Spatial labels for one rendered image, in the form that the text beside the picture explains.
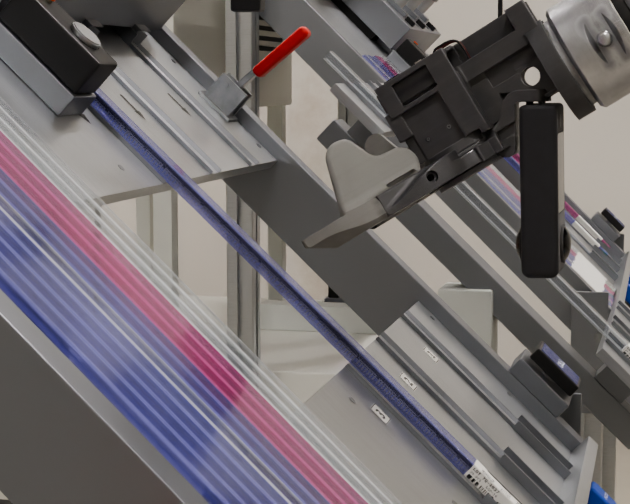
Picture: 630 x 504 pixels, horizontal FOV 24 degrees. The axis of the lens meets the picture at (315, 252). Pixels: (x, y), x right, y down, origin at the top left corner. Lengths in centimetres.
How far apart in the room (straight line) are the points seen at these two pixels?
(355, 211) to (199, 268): 402
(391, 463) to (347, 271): 41
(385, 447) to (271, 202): 43
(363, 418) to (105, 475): 32
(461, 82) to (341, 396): 22
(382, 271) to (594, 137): 323
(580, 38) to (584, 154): 358
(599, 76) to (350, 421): 27
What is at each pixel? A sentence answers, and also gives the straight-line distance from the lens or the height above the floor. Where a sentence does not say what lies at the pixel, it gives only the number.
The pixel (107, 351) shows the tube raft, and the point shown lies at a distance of 72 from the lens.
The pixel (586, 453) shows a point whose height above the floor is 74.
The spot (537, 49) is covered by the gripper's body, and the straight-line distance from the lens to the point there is 95.
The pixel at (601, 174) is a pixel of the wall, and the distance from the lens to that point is 451.
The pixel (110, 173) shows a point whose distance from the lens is 97.
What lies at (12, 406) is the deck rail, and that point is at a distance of 68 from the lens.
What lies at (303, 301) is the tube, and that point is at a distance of 101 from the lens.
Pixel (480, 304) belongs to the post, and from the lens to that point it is 159.
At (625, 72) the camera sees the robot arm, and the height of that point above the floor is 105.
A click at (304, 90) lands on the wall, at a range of 475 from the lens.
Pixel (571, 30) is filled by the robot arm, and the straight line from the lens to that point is 95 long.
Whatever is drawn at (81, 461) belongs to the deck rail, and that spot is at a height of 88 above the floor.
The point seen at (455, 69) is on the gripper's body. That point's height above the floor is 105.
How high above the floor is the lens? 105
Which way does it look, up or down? 7 degrees down
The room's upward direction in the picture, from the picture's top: straight up
